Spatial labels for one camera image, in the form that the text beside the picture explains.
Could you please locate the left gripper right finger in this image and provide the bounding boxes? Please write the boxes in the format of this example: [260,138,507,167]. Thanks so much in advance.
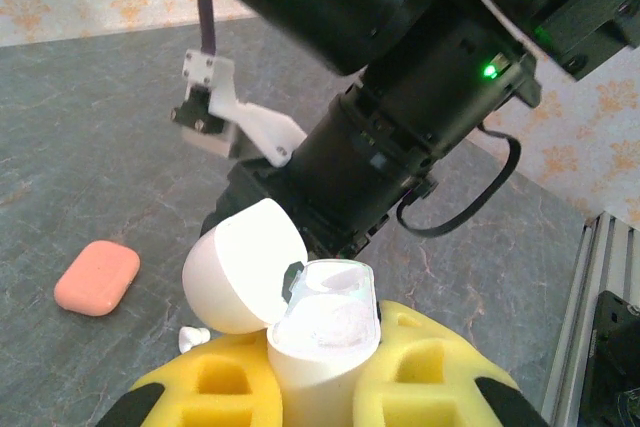
[352,299,551,427]

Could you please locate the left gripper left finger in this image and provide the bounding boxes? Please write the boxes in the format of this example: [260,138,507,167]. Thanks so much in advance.
[99,330,285,427]

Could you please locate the white wireless earbud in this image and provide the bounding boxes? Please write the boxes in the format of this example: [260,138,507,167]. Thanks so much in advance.
[178,325,212,354]

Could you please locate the white earbud charging case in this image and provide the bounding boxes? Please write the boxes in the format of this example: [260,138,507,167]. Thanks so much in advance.
[181,197,382,427]

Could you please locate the pink earbud charging case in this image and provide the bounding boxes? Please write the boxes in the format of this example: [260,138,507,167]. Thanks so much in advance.
[53,240,142,318]

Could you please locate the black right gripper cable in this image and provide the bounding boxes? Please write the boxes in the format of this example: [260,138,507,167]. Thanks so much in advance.
[396,121,522,239]

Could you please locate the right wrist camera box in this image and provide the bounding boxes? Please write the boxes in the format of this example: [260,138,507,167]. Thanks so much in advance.
[171,48,307,168]

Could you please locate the wide aluminium mounting rail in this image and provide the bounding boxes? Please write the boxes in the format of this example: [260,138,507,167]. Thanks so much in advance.
[542,211,640,427]

